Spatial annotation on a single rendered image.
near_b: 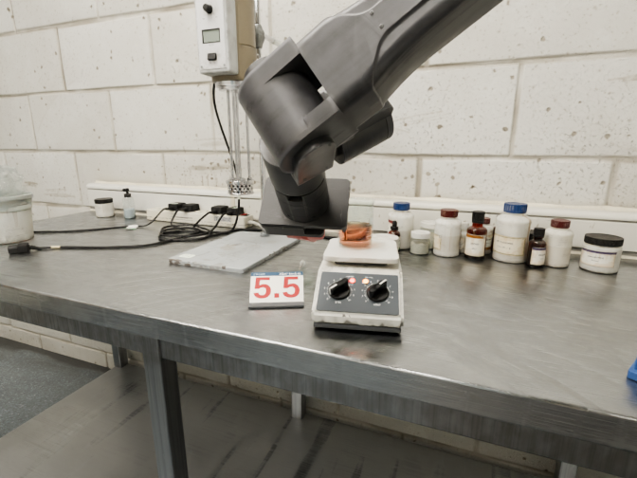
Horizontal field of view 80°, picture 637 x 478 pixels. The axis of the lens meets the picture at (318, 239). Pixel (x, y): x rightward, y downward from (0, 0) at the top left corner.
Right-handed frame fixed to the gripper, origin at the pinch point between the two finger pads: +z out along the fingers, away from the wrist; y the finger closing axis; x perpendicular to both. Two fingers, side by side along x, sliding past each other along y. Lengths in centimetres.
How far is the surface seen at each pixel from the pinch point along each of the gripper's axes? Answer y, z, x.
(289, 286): 5.4, 14.5, 3.1
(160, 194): 67, 62, -42
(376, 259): -8.9, 8.1, -0.3
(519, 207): -40, 29, -23
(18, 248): 76, 29, -6
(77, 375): 119, 122, 18
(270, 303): 7.9, 13.3, 6.5
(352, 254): -5.1, 9.2, -1.3
